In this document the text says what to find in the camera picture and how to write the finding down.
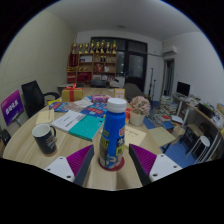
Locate pale yellow notebook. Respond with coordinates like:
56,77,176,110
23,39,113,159
35,109,55,126

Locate blue drink bottle white cap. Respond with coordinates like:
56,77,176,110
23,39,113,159
98,97,128,170

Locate square wooden stool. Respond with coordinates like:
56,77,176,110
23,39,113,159
182,123,204,144

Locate yellow gift box red ribbon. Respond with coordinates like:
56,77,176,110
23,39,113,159
61,83,84,103

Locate pile of books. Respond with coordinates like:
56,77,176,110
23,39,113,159
156,95,184,129

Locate wooden shelf unit with trophies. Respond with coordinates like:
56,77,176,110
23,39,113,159
66,40,118,84

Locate black computer monitor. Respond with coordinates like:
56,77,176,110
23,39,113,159
176,81,191,98

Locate purple sign board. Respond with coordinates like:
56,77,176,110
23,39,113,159
0,89,25,127

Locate pink flowers in white pot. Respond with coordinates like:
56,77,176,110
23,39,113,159
128,95,152,127

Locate small orange carton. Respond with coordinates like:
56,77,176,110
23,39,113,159
113,87,126,100

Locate white air conditioner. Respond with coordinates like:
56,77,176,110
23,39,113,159
161,45,179,58

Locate white booklet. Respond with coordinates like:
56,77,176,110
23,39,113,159
50,109,86,133

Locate tan paper envelope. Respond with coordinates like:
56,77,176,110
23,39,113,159
123,124,148,148

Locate black mug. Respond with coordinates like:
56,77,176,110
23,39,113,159
31,123,58,157

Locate black office chair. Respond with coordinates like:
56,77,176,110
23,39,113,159
20,80,62,118

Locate flat round red coaster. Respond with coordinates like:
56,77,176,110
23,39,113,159
97,156,126,172

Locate black slatted chair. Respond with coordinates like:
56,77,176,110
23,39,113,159
0,128,12,148

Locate teal book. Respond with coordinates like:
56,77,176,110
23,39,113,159
68,114,106,142

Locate grey armchair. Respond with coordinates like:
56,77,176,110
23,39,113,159
123,82,148,101

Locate black tripod stand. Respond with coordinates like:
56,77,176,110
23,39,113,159
148,67,157,101

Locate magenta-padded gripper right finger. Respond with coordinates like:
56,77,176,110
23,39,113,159
128,143,184,186

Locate dark glass door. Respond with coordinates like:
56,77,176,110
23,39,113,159
90,36,149,92

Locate long wooden wall desk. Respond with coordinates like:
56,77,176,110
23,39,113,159
173,94,224,158

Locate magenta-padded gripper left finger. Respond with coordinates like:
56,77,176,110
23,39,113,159
44,144,96,187

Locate pink packet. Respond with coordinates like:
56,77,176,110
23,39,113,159
90,94,111,104

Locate blue printed book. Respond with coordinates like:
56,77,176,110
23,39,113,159
80,102,109,119
49,101,70,113

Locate beige tote bag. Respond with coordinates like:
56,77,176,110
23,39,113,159
171,124,186,139

